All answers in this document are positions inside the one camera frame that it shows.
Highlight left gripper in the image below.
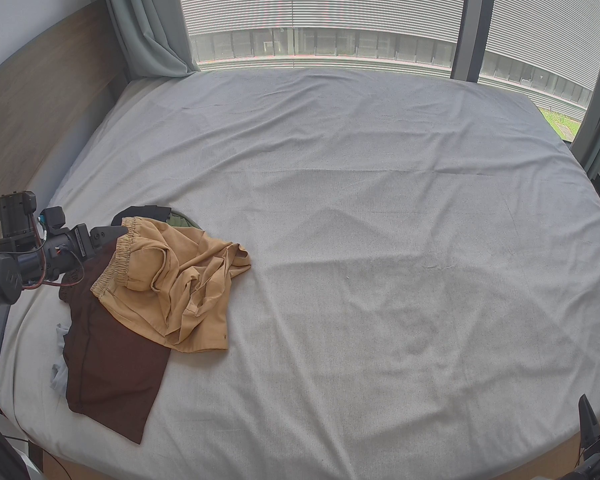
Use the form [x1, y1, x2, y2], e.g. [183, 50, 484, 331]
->
[47, 224, 101, 281]

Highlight tan shorts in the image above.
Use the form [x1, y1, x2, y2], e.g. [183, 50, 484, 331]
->
[90, 216, 252, 354]

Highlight bed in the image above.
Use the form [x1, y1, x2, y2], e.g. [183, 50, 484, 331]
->
[0, 0, 600, 480]

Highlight black garment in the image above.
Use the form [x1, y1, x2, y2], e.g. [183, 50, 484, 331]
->
[111, 204, 173, 229]

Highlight green garment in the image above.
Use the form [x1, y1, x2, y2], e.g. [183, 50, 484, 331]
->
[167, 209, 203, 231]

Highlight brown shorts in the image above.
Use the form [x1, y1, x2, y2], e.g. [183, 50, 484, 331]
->
[59, 255, 173, 445]

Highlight pale blue garment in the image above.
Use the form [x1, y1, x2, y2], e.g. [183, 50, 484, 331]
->
[49, 322, 73, 396]

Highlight window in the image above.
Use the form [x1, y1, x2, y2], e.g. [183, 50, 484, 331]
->
[172, 0, 600, 145]

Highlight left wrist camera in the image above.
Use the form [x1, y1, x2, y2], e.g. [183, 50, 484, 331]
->
[39, 207, 65, 236]

